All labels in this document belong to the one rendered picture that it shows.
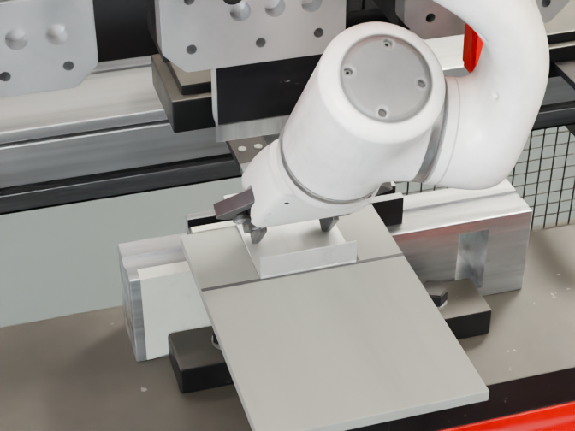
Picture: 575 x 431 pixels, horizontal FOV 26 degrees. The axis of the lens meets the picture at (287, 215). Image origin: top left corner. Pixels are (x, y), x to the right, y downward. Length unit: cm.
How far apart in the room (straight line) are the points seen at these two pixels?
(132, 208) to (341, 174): 211
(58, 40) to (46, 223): 197
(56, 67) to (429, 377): 37
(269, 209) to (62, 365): 30
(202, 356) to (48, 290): 161
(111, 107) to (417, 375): 53
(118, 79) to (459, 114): 63
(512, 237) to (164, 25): 43
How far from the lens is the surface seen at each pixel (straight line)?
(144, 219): 290
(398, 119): 79
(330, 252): 106
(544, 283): 128
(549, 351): 120
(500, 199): 123
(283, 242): 109
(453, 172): 85
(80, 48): 97
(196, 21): 97
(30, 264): 280
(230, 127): 108
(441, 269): 121
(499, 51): 79
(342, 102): 78
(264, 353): 98
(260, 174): 96
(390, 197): 116
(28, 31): 95
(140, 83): 138
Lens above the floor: 164
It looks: 34 degrees down
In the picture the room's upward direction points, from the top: straight up
